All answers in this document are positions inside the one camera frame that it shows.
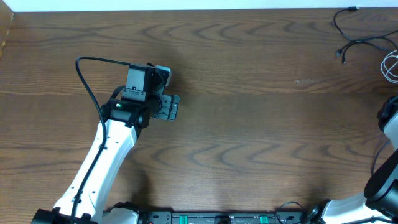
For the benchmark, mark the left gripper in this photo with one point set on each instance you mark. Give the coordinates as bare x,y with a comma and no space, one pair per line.
170,108

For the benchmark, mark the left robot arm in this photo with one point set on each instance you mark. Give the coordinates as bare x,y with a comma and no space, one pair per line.
122,118

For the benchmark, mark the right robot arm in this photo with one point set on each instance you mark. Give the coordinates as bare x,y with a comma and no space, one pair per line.
378,202

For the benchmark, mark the brown cardboard panel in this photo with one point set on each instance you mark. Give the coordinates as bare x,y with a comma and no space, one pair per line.
6,17

